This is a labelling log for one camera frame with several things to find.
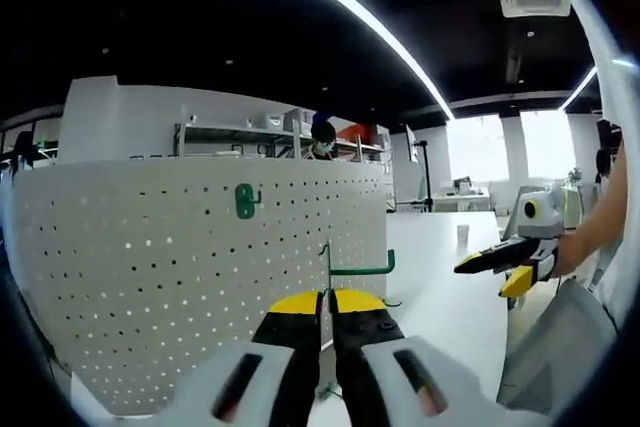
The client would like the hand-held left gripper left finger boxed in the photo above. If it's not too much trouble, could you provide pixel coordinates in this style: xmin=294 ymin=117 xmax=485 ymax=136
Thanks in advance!
xmin=172 ymin=290 xmax=324 ymax=427

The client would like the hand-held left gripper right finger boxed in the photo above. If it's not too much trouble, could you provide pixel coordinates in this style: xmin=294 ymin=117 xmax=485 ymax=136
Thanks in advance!
xmin=329 ymin=289 xmax=499 ymax=427

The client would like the green hook assembly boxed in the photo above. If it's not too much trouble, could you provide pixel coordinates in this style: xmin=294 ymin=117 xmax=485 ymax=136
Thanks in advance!
xmin=318 ymin=241 xmax=404 ymax=309
xmin=234 ymin=182 xmax=265 ymax=221

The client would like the white perforated mounting plate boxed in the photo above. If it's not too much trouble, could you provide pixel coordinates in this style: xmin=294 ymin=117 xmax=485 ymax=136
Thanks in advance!
xmin=12 ymin=156 xmax=389 ymax=416

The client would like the person's right hand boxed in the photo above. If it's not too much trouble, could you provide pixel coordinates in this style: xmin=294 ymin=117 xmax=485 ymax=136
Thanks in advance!
xmin=553 ymin=230 xmax=594 ymax=278

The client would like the white background desk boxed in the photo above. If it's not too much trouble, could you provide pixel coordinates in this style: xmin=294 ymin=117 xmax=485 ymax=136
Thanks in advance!
xmin=432 ymin=186 xmax=491 ymax=213

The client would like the white mesh office chair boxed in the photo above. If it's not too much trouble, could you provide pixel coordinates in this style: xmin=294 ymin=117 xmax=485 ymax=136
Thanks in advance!
xmin=497 ymin=276 xmax=620 ymax=416

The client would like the black tripod stand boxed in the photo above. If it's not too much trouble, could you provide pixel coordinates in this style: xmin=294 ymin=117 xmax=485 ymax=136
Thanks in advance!
xmin=394 ymin=139 xmax=434 ymax=213

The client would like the short ceiling light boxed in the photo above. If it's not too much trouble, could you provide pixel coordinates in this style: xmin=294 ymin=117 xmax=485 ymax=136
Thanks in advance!
xmin=562 ymin=66 xmax=599 ymax=111

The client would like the person's white shirt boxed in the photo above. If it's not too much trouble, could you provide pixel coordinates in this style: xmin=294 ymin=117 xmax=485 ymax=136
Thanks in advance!
xmin=569 ymin=0 xmax=640 ymax=321

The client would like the metal shelf rack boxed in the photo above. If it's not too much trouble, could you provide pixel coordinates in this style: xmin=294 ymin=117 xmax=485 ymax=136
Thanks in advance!
xmin=173 ymin=119 xmax=391 ymax=164

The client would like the long ceiling light strip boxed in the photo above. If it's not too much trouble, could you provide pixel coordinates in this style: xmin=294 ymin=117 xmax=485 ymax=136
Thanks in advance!
xmin=234 ymin=0 xmax=454 ymax=121

